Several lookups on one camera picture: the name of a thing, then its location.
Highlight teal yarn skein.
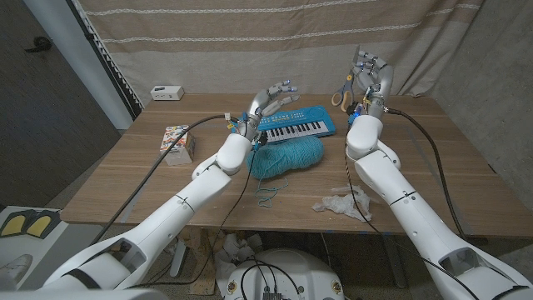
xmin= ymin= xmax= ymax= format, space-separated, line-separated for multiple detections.
xmin=246 ymin=135 xmax=326 ymax=208

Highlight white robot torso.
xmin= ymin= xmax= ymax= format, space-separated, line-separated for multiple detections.
xmin=0 ymin=287 xmax=167 ymax=300

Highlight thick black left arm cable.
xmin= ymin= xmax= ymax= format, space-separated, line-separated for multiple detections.
xmin=89 ymin=114 xmax=234 ymax=247

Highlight black door handle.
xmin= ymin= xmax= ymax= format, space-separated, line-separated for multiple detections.
xmin=23 ymin=36 xmax=53 ymax=54

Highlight dark wooden door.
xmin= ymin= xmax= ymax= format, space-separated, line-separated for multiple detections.
xmin=0 ymin=0 xmax=122 ymax=209

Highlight thin black left wrist cable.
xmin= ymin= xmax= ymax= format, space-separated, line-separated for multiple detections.
xmin=124 ymin=143 xmax=262 ymax=289

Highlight white floor platform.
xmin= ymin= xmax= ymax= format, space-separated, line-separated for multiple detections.
xmin=0 ymin=205 xmax=107 ymax=293

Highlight colourful printed package box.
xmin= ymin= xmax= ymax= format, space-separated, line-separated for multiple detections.
xmin=159 ymin=124 xmax=197 ymax=167

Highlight grey table leg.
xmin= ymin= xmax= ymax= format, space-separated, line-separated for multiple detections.
xmin=381 ymin=233 xmax=408 ymax=289
xmin=169 ymin=239 xmax=188 ymax=279

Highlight white sneaker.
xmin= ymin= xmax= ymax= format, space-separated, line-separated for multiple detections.
xmin=0 ymin=253 xmax=33 ymax=288

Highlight dark perforated panel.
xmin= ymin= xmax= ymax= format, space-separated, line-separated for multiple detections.
xmin=66 ymin=0 xmax=144 ymax=122

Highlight crumpled clear plastic tape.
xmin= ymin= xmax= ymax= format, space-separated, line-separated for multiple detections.
xmin=311 ymin=183 xmax=373 ymax=223

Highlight crumpled white paper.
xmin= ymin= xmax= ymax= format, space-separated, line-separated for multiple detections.
xmin=214 ymin=232 xmax=264 ymax=288

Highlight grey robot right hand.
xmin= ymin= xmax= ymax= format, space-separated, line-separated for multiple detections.
xmin=351 ymin=49 xmax=395 ymax=120

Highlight thin braided right wrist cable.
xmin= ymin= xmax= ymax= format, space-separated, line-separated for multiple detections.
xmin=344 ymin=137 xmax=482 ymax=300

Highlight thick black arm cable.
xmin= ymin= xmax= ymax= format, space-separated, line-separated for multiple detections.
xmin=385 ymin=107 xmax=467 ymax=241
xmin=89 ymin=114 xmax=234 ymax=247

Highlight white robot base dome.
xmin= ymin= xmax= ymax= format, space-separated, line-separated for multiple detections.
xmin=223 ymin=247 xmax=346 ymax=300

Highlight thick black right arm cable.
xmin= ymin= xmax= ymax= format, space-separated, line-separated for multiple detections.
xmin=385 ymin=107 xmax=467 ymax=241

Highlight blue toy piano keyboard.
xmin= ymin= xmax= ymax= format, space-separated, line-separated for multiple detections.
xmin=256 ymin=105 xmax=337 ymax=146

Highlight white power strip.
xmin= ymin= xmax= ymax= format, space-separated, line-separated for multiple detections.
xmin=150 ymin=85 xmax=186 ymax=102

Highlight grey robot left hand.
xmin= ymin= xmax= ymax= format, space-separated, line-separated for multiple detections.
xmin=239 ymin=79 xmax=301 ymax=143

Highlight beige striped curtain backdrop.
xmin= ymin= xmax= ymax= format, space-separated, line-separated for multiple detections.
xmin=77 ymin=0 xmax=486 ymax=108

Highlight tan handled scissors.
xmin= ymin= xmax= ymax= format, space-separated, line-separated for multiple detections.
xmin=331 ymin=44 xmax=362 ymax=113

